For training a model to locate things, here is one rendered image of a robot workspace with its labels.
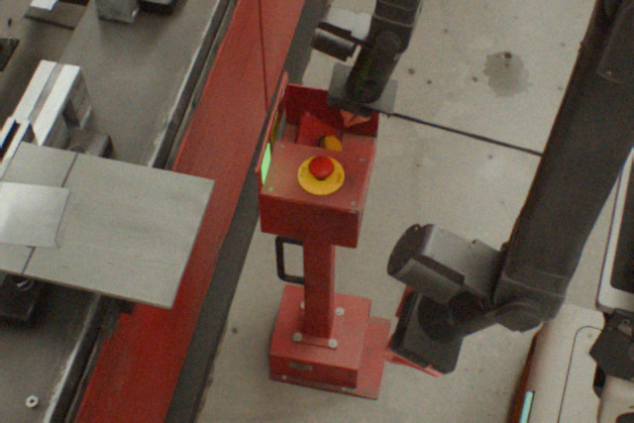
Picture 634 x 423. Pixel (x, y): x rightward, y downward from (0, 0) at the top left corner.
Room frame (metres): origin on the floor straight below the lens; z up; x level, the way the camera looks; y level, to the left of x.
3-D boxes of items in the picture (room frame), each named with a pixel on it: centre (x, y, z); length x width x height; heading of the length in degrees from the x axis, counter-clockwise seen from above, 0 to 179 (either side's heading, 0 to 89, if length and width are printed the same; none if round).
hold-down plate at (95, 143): (0.64, 0.35, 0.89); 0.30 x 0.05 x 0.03; 167
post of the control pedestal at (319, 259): (0.84, -0.01, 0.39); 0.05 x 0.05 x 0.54; 78
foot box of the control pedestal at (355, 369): (0.83, -0.04, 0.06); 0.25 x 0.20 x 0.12; 78
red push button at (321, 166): (0.79, -0.01, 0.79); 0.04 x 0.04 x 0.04
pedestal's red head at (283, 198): (0.84, -0.01, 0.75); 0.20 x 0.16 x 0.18; 168
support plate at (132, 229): (0.58, 0.27, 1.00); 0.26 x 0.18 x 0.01; 77
